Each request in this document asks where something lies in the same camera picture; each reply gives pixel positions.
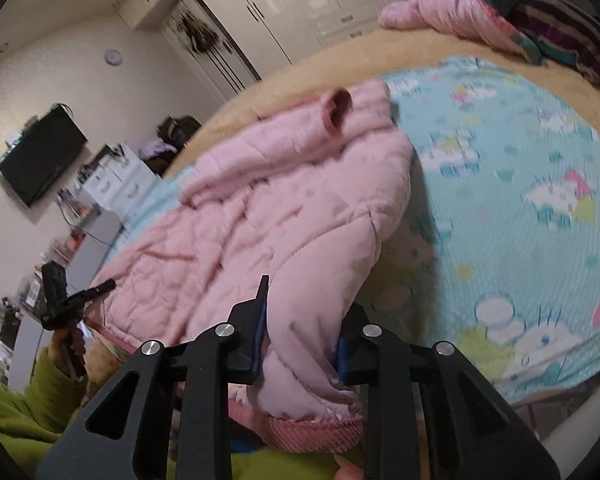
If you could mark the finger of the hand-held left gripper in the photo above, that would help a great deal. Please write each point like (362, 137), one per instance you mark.
(92, 294)

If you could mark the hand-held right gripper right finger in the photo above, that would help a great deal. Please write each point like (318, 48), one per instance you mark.
(347, 360)

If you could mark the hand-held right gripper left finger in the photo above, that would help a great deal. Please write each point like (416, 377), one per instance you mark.
(259, 332)

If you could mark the pink quilted jacket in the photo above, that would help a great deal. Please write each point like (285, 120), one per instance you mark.
(280, 210)

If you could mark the person's left forearm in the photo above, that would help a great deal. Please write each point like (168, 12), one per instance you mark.
(30, 400)

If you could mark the purple clothes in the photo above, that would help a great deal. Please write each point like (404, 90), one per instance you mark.
(152, 150)

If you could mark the person's left hand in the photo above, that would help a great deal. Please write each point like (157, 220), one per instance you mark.
(60, 350)

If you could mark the white drawer cabinet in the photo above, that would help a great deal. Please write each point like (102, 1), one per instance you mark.
(115, 180)

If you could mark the black television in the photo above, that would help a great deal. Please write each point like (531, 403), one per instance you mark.
(42, 157)

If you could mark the person's green top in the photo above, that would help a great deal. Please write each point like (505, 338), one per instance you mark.
(270, 465)

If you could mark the black bag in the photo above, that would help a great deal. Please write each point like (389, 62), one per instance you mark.
(177, 127)

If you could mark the blue cartoon printed blanket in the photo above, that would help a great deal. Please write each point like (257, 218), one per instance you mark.
(505, 185)

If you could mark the bed with tan cover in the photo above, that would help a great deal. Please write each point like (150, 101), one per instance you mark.
(300, 75)

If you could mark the white door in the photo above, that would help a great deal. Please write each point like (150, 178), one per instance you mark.
(230, 67)

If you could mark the dark hanging bags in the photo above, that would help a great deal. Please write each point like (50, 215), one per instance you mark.
(197, 32)

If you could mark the white wardrobe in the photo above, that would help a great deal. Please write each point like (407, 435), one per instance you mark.
(280, 5)

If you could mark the pink puffy coat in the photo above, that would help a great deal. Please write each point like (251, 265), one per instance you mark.
(445, 5)

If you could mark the dark striped cloth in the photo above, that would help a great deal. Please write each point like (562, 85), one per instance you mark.
(570, 35)

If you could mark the round wall clock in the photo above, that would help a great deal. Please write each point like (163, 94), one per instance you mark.
(113, 56)

